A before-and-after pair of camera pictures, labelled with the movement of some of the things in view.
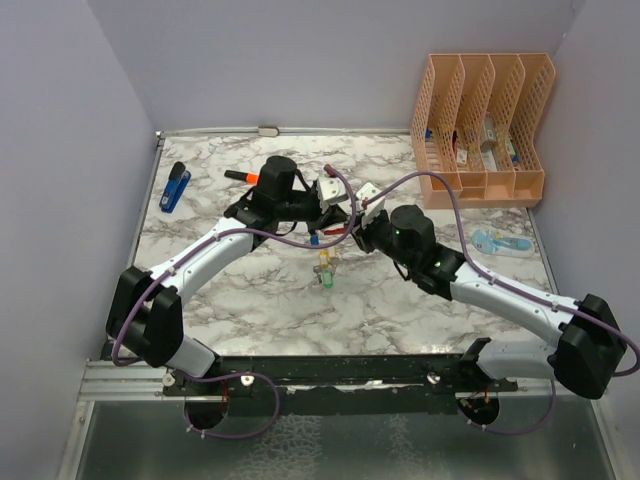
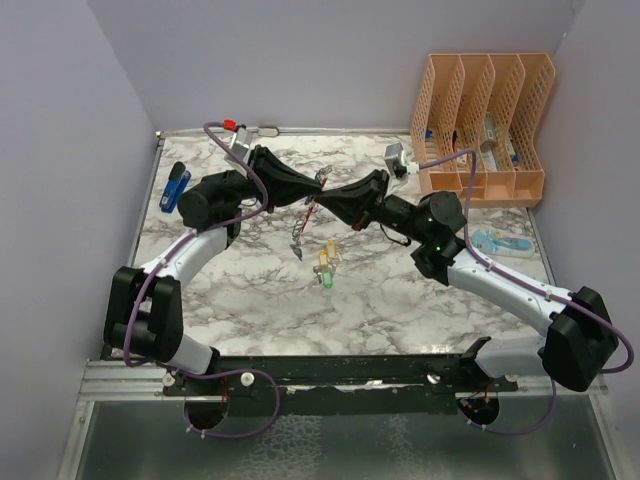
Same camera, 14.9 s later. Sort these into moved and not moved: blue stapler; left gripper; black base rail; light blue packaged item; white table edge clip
Moved: left gripper
Not moved: white table edge clip; blue stapler; black base rail; light blue packaged item
